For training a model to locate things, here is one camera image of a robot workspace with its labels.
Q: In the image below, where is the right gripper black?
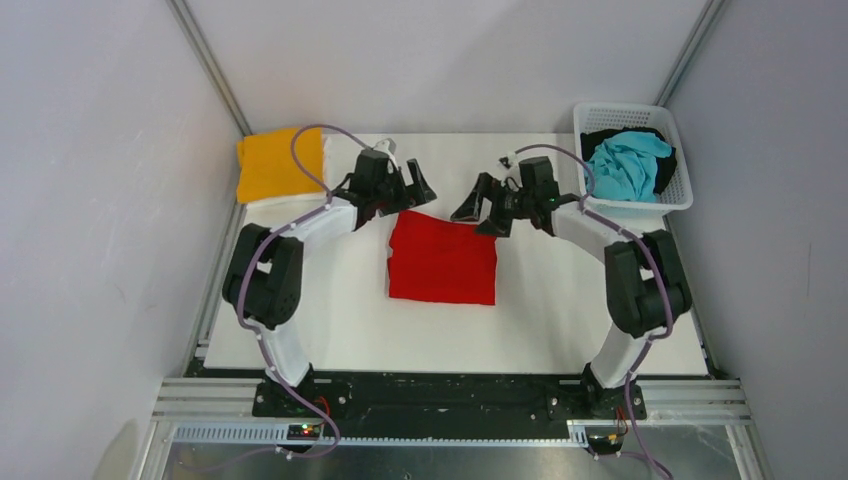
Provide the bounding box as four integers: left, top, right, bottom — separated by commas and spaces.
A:
452, 171, 536, 238

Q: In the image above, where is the aluminium frame rail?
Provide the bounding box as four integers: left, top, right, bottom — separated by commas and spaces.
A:
152, 378, 753, 446

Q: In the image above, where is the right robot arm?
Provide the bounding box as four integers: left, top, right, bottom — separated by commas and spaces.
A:
450, 157, 692, 418

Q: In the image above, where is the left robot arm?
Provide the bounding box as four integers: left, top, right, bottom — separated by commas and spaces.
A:
222, 148, 437, 416

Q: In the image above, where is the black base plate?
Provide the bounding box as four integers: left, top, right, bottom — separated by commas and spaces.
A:
252, 371, 647, 441

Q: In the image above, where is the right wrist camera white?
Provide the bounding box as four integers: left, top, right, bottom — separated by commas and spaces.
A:
498, 152, 521, 191

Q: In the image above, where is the purple cable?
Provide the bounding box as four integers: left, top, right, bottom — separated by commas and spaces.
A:
235, 123, 376, 460
513, 144, 676, 478

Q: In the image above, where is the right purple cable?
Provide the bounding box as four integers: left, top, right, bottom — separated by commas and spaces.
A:
513, 144, 676, 478

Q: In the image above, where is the light blue t-shirt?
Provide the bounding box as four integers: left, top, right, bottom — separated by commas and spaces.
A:
582, 129, 674, 204

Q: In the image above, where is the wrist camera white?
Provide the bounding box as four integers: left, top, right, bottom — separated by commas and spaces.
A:
372, 138, 400, 171
498, 152, 521, 191

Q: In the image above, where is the right controller board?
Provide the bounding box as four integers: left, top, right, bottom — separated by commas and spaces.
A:
586, 434, 624, 457

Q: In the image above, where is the left controller board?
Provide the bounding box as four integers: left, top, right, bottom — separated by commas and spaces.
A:
286, 423, 323, 442

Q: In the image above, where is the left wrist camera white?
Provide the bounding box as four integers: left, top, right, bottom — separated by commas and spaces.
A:
372, 138, 400, 171

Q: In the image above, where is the red t-shirt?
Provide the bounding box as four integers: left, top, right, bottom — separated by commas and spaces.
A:
387, 211, 498, 306

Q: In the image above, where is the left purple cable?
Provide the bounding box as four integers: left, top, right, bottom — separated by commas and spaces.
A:
235, 123, 376, 460

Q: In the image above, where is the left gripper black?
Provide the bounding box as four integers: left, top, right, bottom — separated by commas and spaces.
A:
372, 159, 434, 217

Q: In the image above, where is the folded white t-shirt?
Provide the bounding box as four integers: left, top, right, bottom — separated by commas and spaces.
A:
245, 135, 333, 211

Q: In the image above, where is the controller board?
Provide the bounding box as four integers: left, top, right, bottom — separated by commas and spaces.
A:
586, 434, 624, 457
286, 423, 323, 442

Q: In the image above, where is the black t-shirt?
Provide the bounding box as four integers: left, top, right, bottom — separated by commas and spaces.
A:
580, 127, 678, 197

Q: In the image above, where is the folded orange t-shirt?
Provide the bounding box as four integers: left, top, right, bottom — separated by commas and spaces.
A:
236, 125, 326, 205

